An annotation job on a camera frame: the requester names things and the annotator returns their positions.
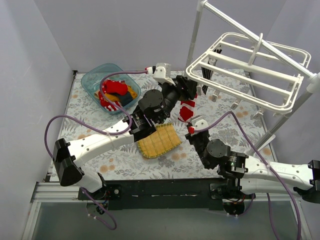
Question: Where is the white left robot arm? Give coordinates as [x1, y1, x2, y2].
[52, 75, 197, 200]

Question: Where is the red sock with white pattern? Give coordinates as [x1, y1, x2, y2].
[97, 83, 109, 107]

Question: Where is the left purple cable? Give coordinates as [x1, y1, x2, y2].
[44, 69, 157, 230]

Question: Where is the black white striped sock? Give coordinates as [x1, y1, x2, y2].
[201, 58, 217, 95]

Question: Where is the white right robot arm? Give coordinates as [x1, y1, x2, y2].
[185, 131, 320, 204]

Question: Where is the teal transparent plastic basin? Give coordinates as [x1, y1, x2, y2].
[81, 63, 141, 115]

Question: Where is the mustard yellow sock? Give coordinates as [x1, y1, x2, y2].
[104, 93, 120, 102]
[127, 85, 138, 99]

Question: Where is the white clip sock hanger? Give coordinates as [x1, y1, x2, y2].
[185, 32, 304, 116]

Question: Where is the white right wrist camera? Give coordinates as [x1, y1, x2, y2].
[187, 115, 209, 135]

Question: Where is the red white striped sock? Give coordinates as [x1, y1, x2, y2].
[178, 94, 198, 123]
[101, 101, 123, 112]

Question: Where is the purple cable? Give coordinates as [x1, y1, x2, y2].
[44, 69, 157, 230]
[194, 111, 302, 240]

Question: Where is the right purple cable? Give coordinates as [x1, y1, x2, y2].
[194, 111, 302, 240]

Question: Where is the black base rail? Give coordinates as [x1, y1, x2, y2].
[79, 177, 247, 211]

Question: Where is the woven bamboo tray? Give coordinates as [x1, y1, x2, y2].
[137, 123, 182, 159]

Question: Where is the white drying rack stand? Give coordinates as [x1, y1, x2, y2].
[185, 0, 320, 149]

